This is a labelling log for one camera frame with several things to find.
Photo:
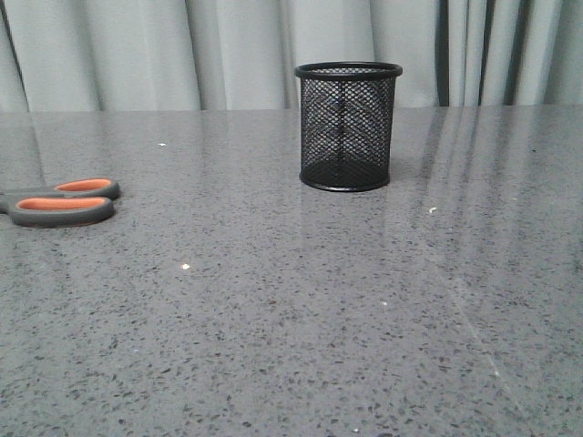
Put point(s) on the black mesh pen bucket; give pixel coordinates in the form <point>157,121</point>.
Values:
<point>346,124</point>

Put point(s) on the grey curtain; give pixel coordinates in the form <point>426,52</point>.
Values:
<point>189,55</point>

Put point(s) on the grey orange handled scissors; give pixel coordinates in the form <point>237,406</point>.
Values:
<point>74,203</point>

